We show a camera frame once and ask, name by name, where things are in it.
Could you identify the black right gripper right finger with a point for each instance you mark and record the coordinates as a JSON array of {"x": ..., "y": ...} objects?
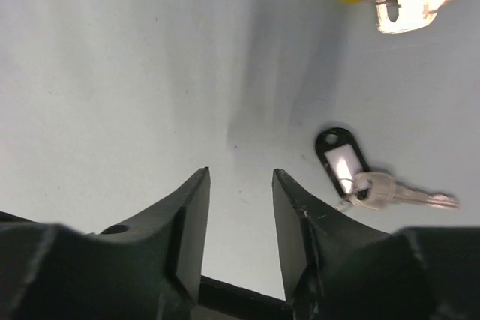
[{"x": 334, "y": 267}]

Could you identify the black tag with silver key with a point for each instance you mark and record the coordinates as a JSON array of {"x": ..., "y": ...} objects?
[{"x": 359, "y": 186}]

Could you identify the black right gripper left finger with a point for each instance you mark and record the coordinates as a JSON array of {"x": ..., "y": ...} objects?
[{"x": 145, "y": 267}]

